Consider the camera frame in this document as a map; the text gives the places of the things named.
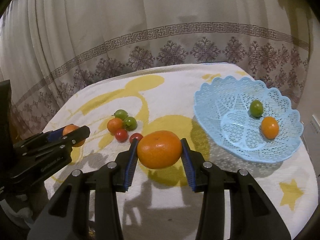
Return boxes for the red cherry tomato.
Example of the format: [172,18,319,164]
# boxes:
[114,128,129,142]
[129,133,143,143]

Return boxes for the small orange tomato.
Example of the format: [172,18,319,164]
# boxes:
[107,118,123,134]

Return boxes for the large orange tangerine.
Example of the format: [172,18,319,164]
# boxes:
[137,131,182,170]

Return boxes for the green tomato with stem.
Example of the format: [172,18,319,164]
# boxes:
[113,109,129,120]

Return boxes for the white yellow patterned towel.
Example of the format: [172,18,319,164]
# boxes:
[45,64,318,239]

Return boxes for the light blue lace plastic basket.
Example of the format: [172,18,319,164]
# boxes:
[194,76,303,164]

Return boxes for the orange kumquat in basket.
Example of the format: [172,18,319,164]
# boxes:
[261,116,279,139]

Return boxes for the green tomato in basket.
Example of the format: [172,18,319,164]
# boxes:
[249,100,264,118]

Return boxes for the beige patterned curtain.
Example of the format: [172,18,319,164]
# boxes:
[1,0,310,138]

